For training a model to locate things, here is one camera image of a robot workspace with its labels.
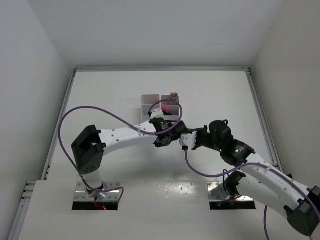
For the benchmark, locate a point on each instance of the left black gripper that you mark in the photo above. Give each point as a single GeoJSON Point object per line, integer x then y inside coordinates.
{"type": "Point", "coordinates": [157, 145]}

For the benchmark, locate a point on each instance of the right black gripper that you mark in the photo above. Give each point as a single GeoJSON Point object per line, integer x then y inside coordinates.
{"type": "Point", "coordinates": [199, 130]}

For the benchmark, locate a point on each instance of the pink black highlighter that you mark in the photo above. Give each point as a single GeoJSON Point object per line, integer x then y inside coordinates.
{"type": "Point", "coordinates": [165, 111]}

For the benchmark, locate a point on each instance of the clear tube of colored pens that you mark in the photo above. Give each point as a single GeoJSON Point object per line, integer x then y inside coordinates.
{"type": "Point", "coordinates": [174, 96]}

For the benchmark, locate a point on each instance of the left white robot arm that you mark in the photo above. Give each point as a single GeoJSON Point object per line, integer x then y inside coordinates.
{"type": "Point", "coordinates": [93, 144]}

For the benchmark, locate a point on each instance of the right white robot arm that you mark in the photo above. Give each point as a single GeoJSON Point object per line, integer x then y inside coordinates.
{"type": "Point", "coordinates": [252, 176]}

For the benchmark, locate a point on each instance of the right white organizer box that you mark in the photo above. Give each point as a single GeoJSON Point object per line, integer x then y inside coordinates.
{"type": "Point", "coordinates": [172, 107]}

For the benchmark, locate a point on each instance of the white organizer box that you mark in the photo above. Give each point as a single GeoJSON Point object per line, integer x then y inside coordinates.
{"type": "Point", "coordinates": [172, 107]}
{"type": "Point", "coordinates": [147, 101]}

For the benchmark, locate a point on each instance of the left white organizer box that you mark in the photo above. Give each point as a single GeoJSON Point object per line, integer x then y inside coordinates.
{"type": "Point", "coordinates": [147, 101]}

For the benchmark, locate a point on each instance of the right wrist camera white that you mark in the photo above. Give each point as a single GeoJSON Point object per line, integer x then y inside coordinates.
{"type": "Point", "coordinates": [188, 141]}

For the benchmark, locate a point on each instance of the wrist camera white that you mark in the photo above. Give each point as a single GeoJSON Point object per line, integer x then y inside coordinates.
{"type": "Point", "coordinates": [156, 113]}
{"type": "Point", "coordinates": [188, 141]}

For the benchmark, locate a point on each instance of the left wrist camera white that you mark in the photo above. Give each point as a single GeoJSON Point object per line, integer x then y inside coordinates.
{"type": "Point", "coordinates": [156, 113]}

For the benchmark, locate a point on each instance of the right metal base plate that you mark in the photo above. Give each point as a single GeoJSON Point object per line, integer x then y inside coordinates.
{"type": "Point", "coordinates": [217, 194]}

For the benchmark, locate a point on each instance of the metal base plate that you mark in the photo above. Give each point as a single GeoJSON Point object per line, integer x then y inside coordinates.
{"type": "Point", "coordinates": [217, 194]}
{"type": "Point", "coordinates": [112, 195]}

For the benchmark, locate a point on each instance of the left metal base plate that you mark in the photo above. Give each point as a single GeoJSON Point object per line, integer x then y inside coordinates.
{"type": "Point", "coordinates": [112, 195]}

